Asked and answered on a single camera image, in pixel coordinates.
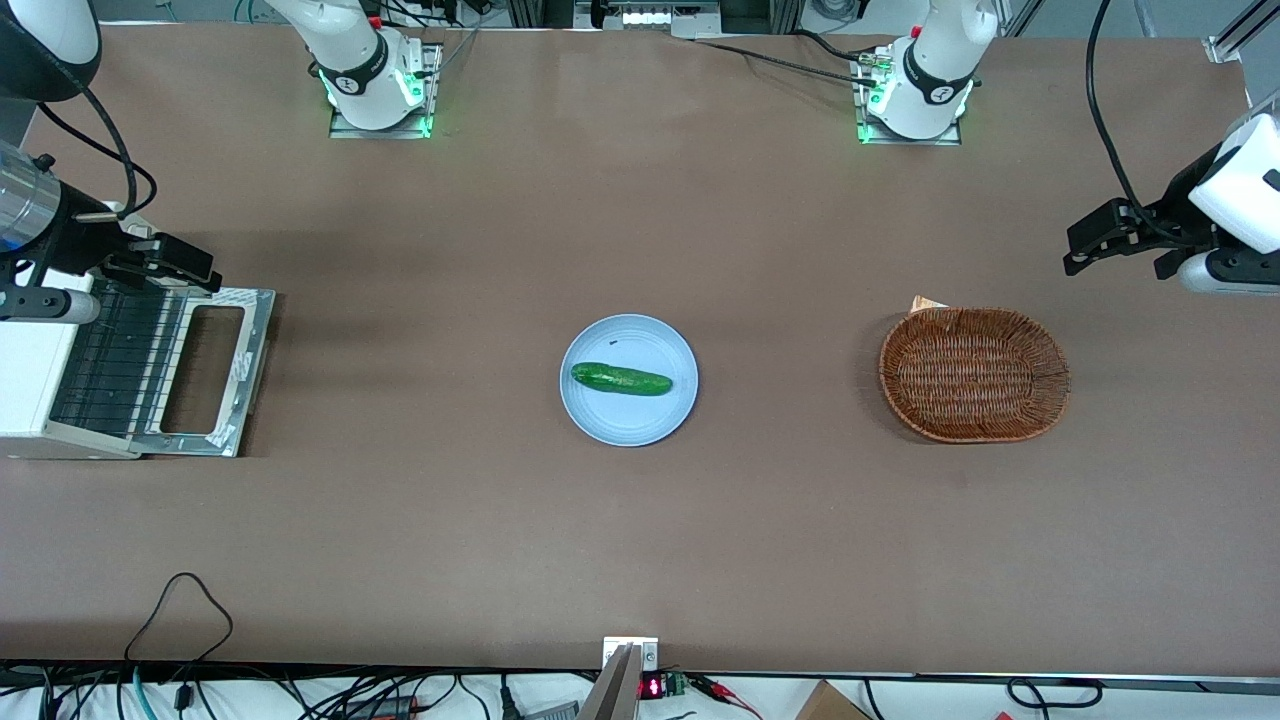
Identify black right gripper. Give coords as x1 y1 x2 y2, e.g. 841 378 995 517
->
35 190 222 294

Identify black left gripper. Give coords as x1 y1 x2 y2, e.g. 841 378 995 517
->
1063 146 1230 282

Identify glass oven door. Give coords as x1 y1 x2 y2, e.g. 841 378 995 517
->
133 284 276 458

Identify white toaster oven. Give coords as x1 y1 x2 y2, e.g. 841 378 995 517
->
0 200 196 461

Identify brown oval wicker basket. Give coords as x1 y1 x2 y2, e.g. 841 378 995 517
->
879 306 1071 444

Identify green cucumber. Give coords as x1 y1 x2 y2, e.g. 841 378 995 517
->
571 362 674 397

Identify light blue round plate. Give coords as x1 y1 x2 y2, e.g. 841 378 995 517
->
559 314 699 447

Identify white power strip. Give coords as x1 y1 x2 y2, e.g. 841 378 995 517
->
573 0 723 31

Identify brown cardboard piece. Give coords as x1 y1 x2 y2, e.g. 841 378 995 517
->
795 680 873 720

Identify red clip lead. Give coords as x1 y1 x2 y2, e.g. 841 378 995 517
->
688 675 763 719

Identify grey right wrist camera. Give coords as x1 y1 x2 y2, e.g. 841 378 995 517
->
0 285 103 324

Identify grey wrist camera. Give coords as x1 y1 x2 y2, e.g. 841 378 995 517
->
1177 248 1280 297
0 285 103 324

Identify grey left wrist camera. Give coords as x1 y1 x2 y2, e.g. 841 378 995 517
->
1177 248 1280 297

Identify wire oven rack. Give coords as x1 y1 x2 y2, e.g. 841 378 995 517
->
48 280 191 438

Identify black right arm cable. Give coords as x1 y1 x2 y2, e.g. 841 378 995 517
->
35 85 158 219

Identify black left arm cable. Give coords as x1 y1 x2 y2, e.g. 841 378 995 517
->
1085 0 1186 244

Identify aluminium frame profile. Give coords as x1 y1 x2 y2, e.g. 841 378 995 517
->
1203 0 1280 66

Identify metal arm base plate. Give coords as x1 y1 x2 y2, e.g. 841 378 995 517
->
852 45 966 147
328 42 444 139

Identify thin black looped cable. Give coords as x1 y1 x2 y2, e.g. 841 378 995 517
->
125 572 234 666

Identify black cable to arm base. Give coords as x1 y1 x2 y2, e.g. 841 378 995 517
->
692 30 881 87

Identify silver camera mount bracket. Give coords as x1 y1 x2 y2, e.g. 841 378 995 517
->
580 636 661 720

